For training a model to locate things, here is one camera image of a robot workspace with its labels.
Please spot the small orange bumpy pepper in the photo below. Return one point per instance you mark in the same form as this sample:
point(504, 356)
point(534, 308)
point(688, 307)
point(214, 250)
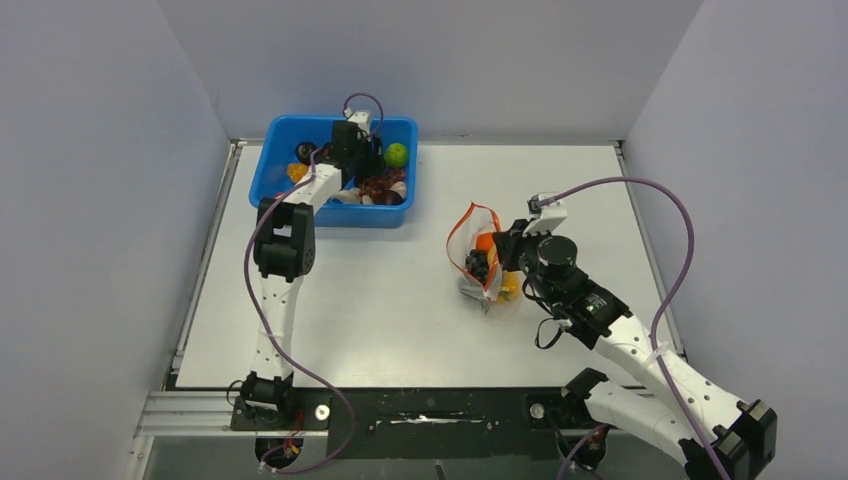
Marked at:
point(297, 171)

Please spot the white mushroom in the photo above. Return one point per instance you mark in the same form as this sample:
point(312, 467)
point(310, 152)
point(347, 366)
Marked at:
point(352, 196)

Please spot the yellow bumpy pepper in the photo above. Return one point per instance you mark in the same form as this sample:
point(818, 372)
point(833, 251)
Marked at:
point(510, 287)

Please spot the green custard apple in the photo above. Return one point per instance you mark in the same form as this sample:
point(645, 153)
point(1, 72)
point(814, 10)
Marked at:
point(396, 156)

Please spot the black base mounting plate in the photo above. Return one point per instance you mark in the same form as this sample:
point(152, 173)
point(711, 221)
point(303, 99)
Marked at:
point(424, 423)

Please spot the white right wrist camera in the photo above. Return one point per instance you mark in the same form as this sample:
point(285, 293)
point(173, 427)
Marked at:
point(547, 213)

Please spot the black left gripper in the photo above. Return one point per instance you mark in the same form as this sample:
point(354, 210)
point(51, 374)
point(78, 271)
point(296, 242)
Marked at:
point(375, 165)

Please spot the black grape bunch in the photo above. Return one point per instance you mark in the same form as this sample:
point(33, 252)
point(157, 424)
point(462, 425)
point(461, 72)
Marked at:
point(477, 265)

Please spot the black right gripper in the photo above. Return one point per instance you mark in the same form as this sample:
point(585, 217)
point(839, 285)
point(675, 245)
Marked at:
point(511, 242)

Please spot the dark eggplant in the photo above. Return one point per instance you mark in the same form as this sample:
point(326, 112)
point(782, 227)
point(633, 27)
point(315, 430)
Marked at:
point(304, 151)

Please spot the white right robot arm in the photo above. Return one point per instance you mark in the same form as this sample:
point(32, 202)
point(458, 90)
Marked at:
point(712, 433)

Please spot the blue plastic bin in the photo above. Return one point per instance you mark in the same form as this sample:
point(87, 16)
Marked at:
point(278, 151)

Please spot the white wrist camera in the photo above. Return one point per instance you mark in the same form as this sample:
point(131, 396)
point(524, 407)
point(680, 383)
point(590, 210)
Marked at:
point(547, 213)
point(361, 118)

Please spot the red grape bunch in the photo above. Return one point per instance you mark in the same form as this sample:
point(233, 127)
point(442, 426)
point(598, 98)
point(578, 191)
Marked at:
point(375, 185)

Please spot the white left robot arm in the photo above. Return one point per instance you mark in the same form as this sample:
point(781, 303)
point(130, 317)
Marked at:
point(283, 249)

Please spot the clear zip top bag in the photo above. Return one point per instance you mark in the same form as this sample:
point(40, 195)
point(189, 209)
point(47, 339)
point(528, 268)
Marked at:
point(476, 219)

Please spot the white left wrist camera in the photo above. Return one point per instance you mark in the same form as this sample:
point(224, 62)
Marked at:
point(361, 118)

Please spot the dark purple passion fruit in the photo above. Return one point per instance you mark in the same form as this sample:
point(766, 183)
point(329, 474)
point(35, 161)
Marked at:
point(389, 198)

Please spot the orange fruit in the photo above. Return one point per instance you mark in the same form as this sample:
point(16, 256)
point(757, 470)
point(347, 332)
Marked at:
point(485, 242)

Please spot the small white garlic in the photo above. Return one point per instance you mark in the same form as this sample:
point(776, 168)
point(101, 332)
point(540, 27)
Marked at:
point(400, 188)

